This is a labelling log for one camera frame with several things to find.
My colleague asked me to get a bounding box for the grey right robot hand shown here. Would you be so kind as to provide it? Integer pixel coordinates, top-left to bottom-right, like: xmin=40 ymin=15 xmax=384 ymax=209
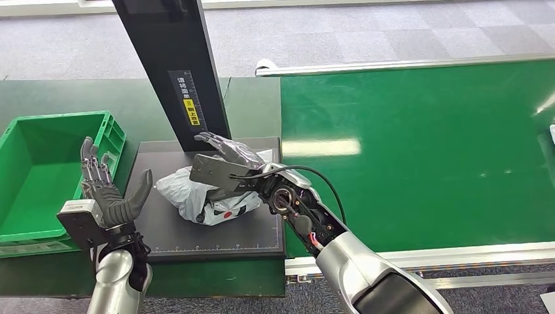
xmin=194 ymin=131 xmax=266 ymax=170

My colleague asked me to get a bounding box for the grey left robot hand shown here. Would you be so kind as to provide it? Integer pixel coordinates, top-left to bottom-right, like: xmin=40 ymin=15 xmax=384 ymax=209
xmin=80 ymin=136 xmax=154 ymax=229

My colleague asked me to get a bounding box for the white conveyor end cap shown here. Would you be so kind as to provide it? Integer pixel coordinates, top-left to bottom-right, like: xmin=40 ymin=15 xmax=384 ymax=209
xmin=255 ymin=58 xmax=279 ymax=77

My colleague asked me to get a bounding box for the black inbound scanner machine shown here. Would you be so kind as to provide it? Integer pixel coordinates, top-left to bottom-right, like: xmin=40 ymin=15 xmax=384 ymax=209
xmin=111 ymin=0 xmax=287 ymax=264

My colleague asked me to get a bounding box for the green conveyor belt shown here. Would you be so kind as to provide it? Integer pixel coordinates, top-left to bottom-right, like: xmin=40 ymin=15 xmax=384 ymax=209
xmin=281 ymin=60 xmax=555 ymax=258

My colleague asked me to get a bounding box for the yellow label sticker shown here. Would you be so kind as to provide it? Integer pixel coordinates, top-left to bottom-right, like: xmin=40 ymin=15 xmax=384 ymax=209
xmin=183 ymin=98 xmax=200 ymax=128

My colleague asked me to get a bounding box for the green plastic crate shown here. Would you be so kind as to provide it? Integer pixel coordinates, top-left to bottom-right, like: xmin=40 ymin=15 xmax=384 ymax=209
xmin=0 ymin=110 xmax=127 ymax=260

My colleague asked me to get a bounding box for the white object on floor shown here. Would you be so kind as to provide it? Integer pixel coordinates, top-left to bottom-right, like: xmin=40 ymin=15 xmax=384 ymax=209
xmin=539 ymin=292 xmax=555 ymax=314

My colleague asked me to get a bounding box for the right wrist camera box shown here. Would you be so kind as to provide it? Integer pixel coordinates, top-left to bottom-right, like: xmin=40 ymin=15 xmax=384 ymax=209
xmin=189 ymin=154 xmax=245 ymax=194

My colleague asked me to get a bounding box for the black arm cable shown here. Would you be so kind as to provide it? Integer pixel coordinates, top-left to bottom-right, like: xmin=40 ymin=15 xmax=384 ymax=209
xmin=233 ymin=165 xmax=348 ymax=226

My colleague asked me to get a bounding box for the aluminium conveyor side rail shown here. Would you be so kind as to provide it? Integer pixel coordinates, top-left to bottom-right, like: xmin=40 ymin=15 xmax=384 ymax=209
xmin=255 ymin=52 xmax=555 ymax=78
xmin=285 ymin=241 xmax=555 ymax=290

